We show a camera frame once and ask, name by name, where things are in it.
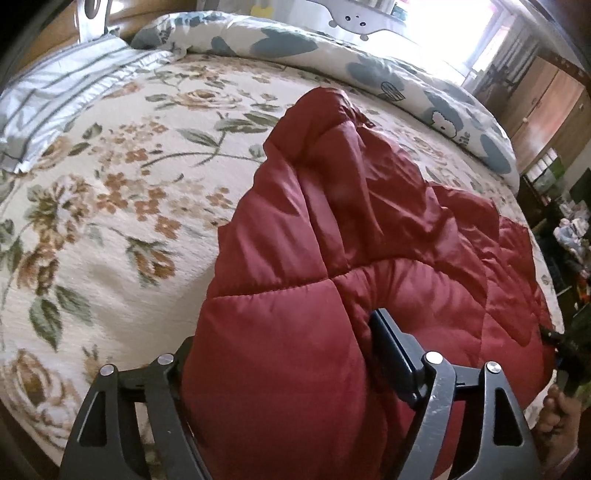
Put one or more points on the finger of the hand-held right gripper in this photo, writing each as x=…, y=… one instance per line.
x=554, y=337

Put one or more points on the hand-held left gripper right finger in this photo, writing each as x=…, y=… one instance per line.
x=392, y=350

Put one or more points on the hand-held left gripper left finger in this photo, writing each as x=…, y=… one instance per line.
x=168, y=371

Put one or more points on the red quilted coat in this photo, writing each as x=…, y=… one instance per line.
x=300, y=323

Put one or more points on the person's right hand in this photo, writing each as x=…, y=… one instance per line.
x=556, y=413

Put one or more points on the dark cluttered shelf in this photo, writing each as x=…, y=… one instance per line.
x=568, y=230

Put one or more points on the floral bedspread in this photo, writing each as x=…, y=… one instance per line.
x=115, y=207

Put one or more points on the wooden wardrobe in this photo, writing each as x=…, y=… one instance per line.
x=545, y=106

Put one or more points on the striped pillow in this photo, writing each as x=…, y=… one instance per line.
x=55, y=92

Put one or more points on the white duvet with blue print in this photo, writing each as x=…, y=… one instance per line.
x=323, y=46

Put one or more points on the bright window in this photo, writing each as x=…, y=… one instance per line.
x=461, y=32

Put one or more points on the wooden headboard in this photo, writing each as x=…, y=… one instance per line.
x=134, y=18

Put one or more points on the grey bed rail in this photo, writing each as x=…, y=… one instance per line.
x=360, y=18

